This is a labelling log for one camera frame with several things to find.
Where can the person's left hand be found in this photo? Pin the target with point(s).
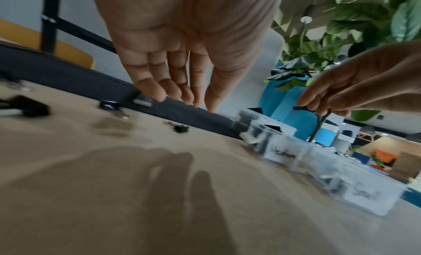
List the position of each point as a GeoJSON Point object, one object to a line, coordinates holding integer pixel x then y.
{"type": "Point", "coordinates": [184, 27]}

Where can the person's right hand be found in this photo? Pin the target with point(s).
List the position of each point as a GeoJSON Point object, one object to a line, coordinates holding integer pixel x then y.
{"type": "Point", "coordinates": [378, 77]}

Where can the thin black metal clip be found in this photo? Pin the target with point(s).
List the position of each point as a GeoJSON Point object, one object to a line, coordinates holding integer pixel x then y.
{"type": "Point", "coordinates": [318, 125]}

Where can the green leafy plant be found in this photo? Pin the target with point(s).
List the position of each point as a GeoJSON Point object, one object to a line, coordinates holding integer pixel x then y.
{"type": "Point", "coordinates": [365, 17]}

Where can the white and blue cabinet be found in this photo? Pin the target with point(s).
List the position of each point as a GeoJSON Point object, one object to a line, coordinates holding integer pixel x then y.
{"type": "Point", "coordinates": [329, 135]}

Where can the orange chair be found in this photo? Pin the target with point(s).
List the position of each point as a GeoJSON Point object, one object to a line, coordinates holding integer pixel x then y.
{"type": "Point", "coordinates": [384, 157]}

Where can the white pendant lamp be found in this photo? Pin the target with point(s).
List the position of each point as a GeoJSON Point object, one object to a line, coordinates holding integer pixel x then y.
{"type": "Point", "coordinates": [308, 16]}

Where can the small black binder clip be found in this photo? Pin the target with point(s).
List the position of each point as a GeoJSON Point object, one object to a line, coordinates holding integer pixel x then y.
{"type": "Point", "coordinates": [178, 127]}

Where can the dark table divider panel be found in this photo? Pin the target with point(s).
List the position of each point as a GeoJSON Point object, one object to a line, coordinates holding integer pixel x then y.
{"type": "Point", "coordinates": [85, 77]}

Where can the clear labelled plastic box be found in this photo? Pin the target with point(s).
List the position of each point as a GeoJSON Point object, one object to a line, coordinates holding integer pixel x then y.
{"type": "Point", "coordinates": [279, 150]}
{"type": "Point", "coordinates": [365, 191]}

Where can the yellow wooden chair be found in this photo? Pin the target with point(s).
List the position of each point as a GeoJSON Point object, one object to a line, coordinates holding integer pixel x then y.
{"type": "Point", "coordinates": [69, 53]}

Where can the large black binder clip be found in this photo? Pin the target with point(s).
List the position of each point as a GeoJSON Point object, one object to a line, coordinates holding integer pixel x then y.
{"type": "Point", "coordinates": [28, 107]}

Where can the black metal frame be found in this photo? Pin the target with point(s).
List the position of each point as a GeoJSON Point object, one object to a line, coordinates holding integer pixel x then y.
{"type": "Point", "coordinates": [49, 19]}

